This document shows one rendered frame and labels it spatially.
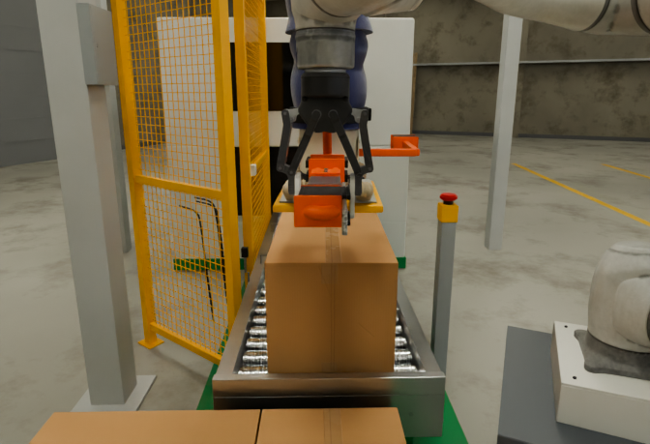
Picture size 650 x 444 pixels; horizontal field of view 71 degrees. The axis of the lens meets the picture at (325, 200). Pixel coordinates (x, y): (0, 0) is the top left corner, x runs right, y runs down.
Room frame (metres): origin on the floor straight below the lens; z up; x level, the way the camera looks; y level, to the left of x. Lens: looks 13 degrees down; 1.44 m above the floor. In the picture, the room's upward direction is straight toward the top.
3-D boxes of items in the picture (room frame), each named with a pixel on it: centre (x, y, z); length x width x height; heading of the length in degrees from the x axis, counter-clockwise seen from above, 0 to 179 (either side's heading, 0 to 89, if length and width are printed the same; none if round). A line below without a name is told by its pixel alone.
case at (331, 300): (1.58, -0.02, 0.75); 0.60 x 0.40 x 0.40; 0
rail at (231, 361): (2.38, 0.34, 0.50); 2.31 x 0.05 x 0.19; 1
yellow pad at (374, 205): (1.32, -0.11, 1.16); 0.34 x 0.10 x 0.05; 179
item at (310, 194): (0.72, 0.01, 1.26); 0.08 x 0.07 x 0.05; 179
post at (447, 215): (1.81, -0.50, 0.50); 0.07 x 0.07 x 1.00; 1
